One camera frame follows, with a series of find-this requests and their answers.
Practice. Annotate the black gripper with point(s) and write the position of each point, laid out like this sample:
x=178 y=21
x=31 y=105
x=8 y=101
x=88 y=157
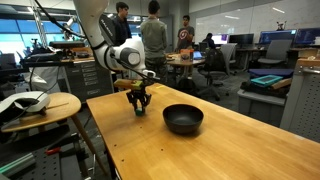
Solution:
x=138 y=93

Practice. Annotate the green block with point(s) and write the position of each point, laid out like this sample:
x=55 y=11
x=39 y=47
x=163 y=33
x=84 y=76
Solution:
x=139 y=112

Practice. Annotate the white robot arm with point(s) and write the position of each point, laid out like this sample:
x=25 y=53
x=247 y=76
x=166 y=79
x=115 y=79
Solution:
x=100 y=32

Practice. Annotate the black bowl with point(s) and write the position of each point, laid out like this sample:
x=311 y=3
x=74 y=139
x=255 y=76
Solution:
x=182 y=118

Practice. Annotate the wooden block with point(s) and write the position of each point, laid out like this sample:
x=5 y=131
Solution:
x=281 y=83

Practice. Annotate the person in grey shirt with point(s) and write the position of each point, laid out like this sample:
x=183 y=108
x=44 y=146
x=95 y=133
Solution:
x=154 y=37

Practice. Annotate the person in dark jacket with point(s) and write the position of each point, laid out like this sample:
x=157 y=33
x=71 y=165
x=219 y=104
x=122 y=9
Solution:
x=122 y=28

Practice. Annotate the round wooden side table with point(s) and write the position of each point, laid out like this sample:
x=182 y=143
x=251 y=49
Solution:
x=62 y=105

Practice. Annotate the person in red-logo shirt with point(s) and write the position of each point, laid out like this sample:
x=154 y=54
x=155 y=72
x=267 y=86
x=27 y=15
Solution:
x=185 y=35

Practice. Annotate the grey office chair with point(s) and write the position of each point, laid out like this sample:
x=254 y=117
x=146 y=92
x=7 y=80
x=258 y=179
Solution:
x=216 y=68

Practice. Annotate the teal tray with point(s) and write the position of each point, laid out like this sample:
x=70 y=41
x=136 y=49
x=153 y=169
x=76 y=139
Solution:
x=267 y=80

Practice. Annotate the grey storage bin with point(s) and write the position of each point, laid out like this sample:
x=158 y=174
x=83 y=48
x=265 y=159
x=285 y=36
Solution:
x=268 y=109

